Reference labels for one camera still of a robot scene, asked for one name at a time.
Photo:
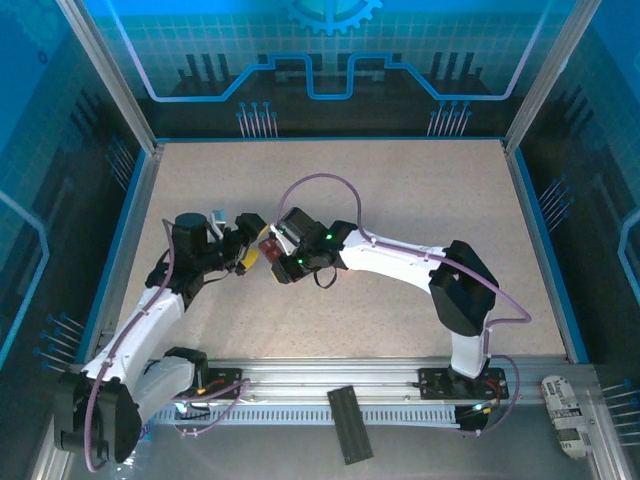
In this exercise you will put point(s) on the aluminium side rail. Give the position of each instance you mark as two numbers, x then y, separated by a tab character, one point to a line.
125	250
541	250

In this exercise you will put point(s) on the aluminium frame post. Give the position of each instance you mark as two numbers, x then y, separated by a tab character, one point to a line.
547	75
111	75

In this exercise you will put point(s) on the black slotted bar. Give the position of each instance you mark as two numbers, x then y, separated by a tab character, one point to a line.
350	425

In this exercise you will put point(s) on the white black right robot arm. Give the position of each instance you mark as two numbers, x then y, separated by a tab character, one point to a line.
390	260

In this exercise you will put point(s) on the dark red box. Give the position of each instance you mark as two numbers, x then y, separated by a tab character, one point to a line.
270	250

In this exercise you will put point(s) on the aluminium frame beam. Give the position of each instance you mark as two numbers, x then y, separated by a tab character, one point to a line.
325	375

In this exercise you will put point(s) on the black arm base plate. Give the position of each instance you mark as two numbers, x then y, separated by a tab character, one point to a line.
430	385
225	382

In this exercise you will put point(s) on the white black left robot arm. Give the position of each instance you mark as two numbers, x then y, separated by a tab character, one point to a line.
145	325

